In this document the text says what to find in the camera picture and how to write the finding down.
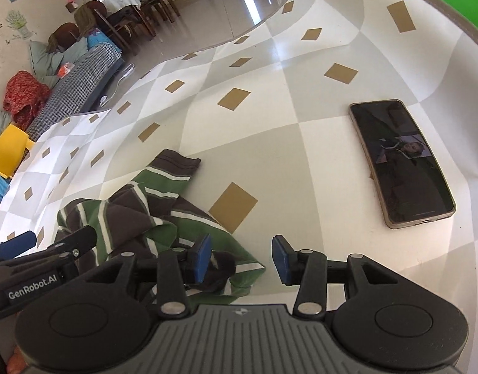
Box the red patterned cloth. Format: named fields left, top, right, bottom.
left=3, top=71, right=52, bottom=131

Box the checkered diamond pattern tablecloth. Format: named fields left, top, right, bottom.
left=0, top=0, right=478, bottom=359

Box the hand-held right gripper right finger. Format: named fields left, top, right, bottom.
left=272, top=235, right=411, bottom=318

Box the houndstooth covered sofa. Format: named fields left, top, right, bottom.
left=26, top=43, right=123, bottom=141

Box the yellow plastic chair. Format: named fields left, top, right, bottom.
left=0, top=125, right=36, bottom=178

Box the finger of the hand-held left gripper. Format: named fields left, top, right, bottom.
left=0, top=231, right=37, bottom=261
left=38, top=226, right=98, bottom=260

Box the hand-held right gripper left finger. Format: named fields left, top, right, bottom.
left=94, top=234, right=213, bottom=317

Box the green brown striped shirt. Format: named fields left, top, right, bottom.
left=56, top=149, right=266, bottom=304

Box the lavender wall sticker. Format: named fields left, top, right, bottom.
left=7, top=10, right=31, bottom=40

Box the white power strip with cable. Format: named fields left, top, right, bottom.
left=99, top=64, right=135, bottom=106

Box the smartphone in clear case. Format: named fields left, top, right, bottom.
left=348, top=99, right=456, bottom=230

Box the teal blanket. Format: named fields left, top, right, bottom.
left=28, top=39, right=87, bottom=88

